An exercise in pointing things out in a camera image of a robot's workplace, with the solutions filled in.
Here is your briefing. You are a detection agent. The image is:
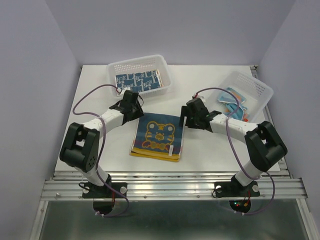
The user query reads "blue white patterned towel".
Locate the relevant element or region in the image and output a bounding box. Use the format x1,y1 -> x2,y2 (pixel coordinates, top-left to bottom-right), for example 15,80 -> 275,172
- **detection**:
115,70 -> 164,93

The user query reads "light blue orange towel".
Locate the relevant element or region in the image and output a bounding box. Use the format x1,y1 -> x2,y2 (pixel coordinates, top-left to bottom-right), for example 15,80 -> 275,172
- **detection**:
217,87 -> 249,122

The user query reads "yellow patterned towel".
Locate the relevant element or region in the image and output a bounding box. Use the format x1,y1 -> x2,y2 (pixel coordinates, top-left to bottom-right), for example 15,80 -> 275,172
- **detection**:
130,112 -> 184,162

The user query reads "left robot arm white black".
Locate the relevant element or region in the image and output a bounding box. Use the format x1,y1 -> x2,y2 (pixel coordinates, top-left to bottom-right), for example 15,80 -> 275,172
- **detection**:
59,90 -> 144,199

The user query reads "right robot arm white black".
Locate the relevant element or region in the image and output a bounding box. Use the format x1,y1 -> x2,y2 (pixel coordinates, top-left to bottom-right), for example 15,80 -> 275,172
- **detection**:
179,98 -> 288,198

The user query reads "white perforated basket right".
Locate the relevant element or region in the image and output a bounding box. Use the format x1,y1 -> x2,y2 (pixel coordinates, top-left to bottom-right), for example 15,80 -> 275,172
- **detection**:
200,70 -> 274,122

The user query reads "white perforated basket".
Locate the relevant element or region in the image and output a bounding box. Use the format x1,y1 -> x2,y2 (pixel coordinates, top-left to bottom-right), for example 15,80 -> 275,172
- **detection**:
200,70 -> 274,122
106,54 -> 174,98

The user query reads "white perforated basket left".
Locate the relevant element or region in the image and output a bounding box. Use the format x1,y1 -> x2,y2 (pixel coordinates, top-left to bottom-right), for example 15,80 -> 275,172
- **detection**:
106,54 -> 174,98

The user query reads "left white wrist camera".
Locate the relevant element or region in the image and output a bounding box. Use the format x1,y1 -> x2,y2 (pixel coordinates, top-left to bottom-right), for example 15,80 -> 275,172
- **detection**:
116,87 -> 131,96

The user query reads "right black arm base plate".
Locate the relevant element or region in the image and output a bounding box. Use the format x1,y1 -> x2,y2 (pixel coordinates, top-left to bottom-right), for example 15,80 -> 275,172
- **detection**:
212,181 -> 260,199

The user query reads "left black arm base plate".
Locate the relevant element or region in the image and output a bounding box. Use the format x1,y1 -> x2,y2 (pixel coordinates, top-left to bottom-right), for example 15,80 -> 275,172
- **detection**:
78,182 -> 121,199

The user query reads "aluminium rail frame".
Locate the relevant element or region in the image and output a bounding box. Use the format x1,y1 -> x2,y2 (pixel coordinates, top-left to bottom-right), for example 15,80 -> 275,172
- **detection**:
30,170 -> 320,240

